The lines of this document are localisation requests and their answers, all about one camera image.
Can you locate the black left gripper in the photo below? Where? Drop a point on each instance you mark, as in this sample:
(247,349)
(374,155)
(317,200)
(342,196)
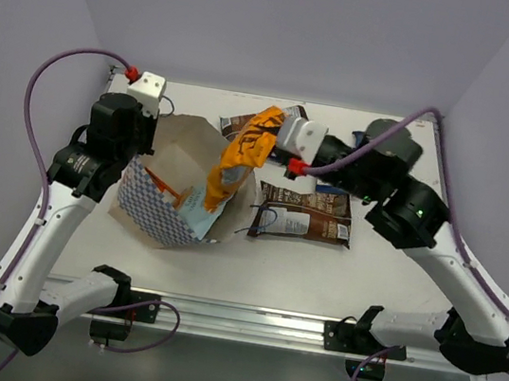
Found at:
(146,134)

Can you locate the dark brown kettle chips bag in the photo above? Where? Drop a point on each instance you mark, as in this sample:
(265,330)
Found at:
(318,216)

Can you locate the checkered blue paper bag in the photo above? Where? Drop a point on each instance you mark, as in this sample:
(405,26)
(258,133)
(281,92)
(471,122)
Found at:
(160,197)

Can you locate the orange snack packet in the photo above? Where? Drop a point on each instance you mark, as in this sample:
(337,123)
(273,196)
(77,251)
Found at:
(247,151)

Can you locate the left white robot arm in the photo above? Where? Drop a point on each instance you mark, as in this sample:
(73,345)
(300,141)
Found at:
(75,182)

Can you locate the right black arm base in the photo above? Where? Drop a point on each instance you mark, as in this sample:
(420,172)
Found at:
(342,336)

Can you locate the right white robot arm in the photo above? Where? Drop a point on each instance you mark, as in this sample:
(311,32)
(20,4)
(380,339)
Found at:
(473,335)

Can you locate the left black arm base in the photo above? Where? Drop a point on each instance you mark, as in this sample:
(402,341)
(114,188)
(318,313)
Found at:
(115,326)

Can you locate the small orange white packet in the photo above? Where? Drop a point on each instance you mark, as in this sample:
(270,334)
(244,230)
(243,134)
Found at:
(175,198)

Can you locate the light blue snack packet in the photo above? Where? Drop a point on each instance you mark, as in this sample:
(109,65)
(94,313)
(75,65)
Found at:
(192,210)

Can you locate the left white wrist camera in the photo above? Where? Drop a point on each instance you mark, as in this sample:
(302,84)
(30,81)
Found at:
(148,90)

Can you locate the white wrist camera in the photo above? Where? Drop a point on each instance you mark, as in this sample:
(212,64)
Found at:
(148,90)
(301,137)

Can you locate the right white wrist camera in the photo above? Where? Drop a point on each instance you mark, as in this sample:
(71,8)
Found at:
(301,137)

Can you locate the aluminium front rail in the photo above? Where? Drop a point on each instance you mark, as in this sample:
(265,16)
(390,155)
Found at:
(269,327)

